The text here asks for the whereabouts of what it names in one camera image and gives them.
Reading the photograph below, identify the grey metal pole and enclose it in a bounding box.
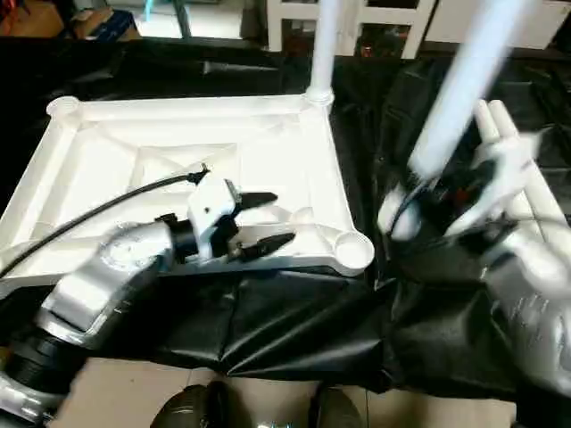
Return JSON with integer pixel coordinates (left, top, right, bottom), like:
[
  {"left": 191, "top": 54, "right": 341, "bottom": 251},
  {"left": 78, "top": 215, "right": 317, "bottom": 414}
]
[{"left": 171, "top": 0, "right": 193, "bottom": 38}]

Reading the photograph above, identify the white drawer unit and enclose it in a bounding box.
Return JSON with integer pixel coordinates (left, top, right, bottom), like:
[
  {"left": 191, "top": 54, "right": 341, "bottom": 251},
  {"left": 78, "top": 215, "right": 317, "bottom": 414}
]
[{"left": 426, "top": 0, "right": 571, "bottom": 50}]

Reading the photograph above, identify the blue box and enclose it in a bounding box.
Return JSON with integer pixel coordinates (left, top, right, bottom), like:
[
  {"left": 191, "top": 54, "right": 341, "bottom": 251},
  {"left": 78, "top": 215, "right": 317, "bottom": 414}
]
[{"left": 76, "top": 7, "right": 139, "bottom": 44}]

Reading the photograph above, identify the silver robot right leg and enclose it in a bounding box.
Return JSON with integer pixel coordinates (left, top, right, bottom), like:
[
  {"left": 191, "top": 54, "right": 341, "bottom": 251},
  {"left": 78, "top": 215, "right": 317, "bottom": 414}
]
[{"left": 308, "top": 385, "right": 367, "bottom": 428}]

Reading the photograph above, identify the white plastic table leg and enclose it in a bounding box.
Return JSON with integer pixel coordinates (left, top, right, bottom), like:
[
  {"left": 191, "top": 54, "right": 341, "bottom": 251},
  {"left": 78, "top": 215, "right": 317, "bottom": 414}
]
[
  {"left": 473, "top": 100, "right": 559, "bottom": 233},
  {"left": 489, "top": 103, "right": 571, "bottom": 235},
  {"left": 379, "top": 0, "right": 532, "bottom": 242},
  {"left": 305, "top": 0, "right": 344, "bottom": 106}
]

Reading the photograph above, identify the black work mat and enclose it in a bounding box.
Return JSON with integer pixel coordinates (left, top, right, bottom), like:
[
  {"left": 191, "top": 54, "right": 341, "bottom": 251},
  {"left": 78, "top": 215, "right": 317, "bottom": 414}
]
[{"left": 0, "top": 36, "right": 571, "bottom": 398}]

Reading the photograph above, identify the white plastic table top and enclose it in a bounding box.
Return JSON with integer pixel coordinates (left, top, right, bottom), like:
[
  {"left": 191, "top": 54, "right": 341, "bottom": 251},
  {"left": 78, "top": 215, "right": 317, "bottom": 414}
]
[{"left": 0, "top": 89, "right": 376, "bottom": 300}]

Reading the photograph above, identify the white glass door cabinet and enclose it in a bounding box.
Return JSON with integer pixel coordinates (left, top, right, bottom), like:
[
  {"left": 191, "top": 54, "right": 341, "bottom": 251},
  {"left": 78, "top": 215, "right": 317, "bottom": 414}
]
[{"left": 266, "top": 0, "right": 438, "bottom": 59}]

